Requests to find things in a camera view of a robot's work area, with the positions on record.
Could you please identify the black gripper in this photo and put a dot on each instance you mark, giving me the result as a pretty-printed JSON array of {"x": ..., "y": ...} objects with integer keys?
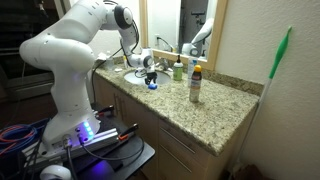
[{"x": 151, "y": 77}]

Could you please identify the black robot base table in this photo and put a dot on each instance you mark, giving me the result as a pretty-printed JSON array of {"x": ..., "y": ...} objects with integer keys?
[{"x": 116, "y": 154}]

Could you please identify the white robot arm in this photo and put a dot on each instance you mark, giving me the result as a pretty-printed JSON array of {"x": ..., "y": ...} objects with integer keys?
[{"x": 63, "y": 49}]

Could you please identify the small blue cap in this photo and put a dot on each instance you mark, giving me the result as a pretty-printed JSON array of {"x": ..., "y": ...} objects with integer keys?
[{"x": 152, "y": 86}]

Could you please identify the chrome faucet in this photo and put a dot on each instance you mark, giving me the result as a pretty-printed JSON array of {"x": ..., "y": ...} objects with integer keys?
[{"x": 163, "y": 65}]

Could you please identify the green soap bottle black pump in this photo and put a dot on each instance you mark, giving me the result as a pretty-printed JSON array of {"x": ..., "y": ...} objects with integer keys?
[{"x": 177, "y": 69}]

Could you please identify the small bottle with yellow cap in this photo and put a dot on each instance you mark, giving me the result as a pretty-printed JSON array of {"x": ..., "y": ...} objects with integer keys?
[{"x": 125, "y": 62}]

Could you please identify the clear plastic bottle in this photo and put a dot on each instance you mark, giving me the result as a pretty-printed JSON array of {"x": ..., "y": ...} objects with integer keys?
[{"x": 109, "y": 63}]

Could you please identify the white tube upright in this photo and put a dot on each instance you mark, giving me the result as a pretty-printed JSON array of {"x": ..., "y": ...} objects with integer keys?
[{"x": 192, "y": 61}]

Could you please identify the spray bottle with yellow cap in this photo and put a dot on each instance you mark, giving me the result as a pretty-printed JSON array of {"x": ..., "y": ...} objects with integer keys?
[{"x": 195, "y": 84}]

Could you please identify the wood framed mirror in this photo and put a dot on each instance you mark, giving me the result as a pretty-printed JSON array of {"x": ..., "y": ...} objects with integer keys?
[{"x": 191, "y": 28}]

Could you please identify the wooden vanity cabinet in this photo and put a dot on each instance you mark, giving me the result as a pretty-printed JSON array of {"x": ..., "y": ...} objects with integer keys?
[{"x": 193, "y": 141}]

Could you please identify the aluminium mounting rail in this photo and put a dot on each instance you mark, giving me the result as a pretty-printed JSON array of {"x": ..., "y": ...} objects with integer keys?
[{"x": 83, "y": 145}]

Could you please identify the green handled broom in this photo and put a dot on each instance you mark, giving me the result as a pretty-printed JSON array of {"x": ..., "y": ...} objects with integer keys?
[{"x": 281, "y": 50}]

